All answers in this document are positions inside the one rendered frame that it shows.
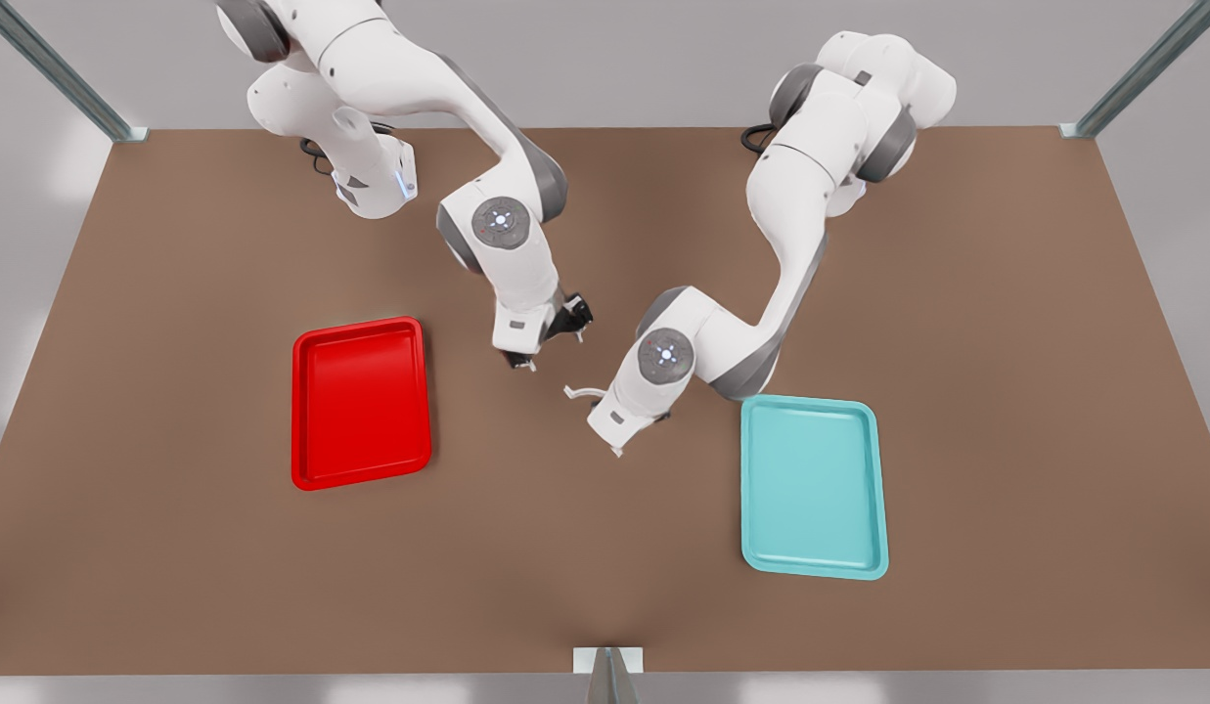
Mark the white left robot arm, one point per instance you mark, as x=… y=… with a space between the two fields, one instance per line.
x=820 y=147

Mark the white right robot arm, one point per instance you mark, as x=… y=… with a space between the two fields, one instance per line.
x=389 y=68

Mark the teal rectangular tray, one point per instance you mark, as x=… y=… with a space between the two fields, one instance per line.
x=813 y=486

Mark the red rectangular tray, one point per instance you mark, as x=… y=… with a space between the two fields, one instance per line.
x=360 y=403

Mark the silver frame post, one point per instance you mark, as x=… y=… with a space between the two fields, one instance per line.
x=609 y=675
x=1142 y=73
x=57 y=73

